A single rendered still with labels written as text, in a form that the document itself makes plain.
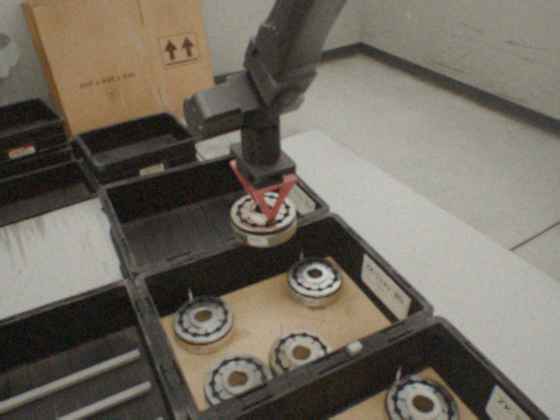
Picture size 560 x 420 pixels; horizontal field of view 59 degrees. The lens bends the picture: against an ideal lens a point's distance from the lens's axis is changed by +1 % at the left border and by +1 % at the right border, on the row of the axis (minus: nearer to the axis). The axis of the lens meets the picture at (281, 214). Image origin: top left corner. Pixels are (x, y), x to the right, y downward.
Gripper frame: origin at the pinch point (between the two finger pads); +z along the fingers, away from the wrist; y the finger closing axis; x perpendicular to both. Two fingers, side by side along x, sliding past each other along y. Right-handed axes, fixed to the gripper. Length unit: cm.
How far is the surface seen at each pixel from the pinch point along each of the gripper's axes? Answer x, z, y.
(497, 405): 17.7, 17.5, 35.2
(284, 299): 3.0, 22.7, -0.2
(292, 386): -7.2, 12.9, 22.6
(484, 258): 58, 37, -2
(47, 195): -37, 65, -131
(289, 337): -1.2, 19.9, 10.1
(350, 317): 11.6, 23.1, 8.9
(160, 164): 5, 52, -110
